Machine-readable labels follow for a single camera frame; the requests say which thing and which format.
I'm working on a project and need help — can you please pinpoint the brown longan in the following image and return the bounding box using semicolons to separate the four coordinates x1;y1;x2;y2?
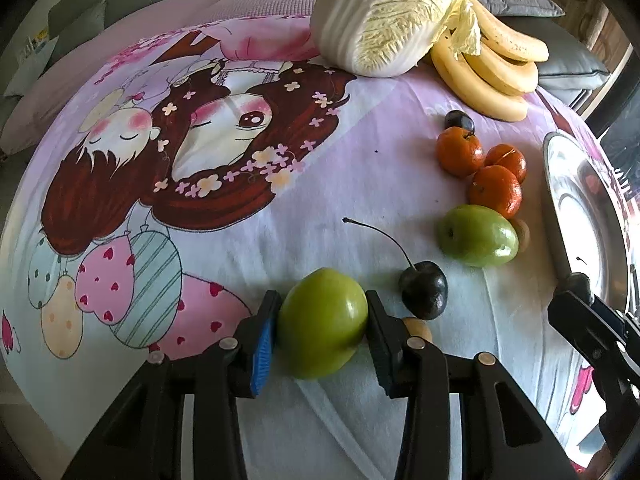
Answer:
510;218;530;254
402;318;433;342

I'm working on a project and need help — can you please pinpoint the silver metal plate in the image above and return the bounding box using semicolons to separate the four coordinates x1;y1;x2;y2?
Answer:
542;131;629;312

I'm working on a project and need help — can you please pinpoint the dark cherry long stem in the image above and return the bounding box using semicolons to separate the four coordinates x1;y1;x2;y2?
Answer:
342;217;449;321

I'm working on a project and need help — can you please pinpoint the green jujube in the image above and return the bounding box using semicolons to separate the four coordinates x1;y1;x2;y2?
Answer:
436;205;520;268
278;268;368;379

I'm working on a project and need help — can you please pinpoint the orange mandarin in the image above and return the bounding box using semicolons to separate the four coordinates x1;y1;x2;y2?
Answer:
435;127;485;178
485;143;527;183
466;165;523;219

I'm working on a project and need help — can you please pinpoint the person's right hand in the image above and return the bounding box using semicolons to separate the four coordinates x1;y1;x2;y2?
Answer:
577;444;613;480

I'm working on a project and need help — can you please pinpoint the cartoon printed tablecloth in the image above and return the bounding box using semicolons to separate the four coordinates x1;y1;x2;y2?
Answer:
1;16;615;479

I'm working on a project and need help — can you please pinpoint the dark grey leather cushion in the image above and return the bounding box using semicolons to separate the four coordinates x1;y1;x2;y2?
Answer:
501;16;610;110

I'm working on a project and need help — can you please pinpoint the middle yellow banana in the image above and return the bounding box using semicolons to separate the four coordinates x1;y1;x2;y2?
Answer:
464;44;538;96

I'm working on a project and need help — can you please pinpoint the yellow banana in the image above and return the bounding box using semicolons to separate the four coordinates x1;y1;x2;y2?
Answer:
464;44;538;96
430;29;528;122
469;0;549;63

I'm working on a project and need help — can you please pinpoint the top yellow banana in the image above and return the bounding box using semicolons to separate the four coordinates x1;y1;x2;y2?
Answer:
469;0;549;63

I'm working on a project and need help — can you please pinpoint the bottom yellow banana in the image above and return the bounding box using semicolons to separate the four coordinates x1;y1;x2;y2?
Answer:
430;29;528;122

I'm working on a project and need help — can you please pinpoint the napa cabbage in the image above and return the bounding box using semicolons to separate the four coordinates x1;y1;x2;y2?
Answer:
310;0;480;78

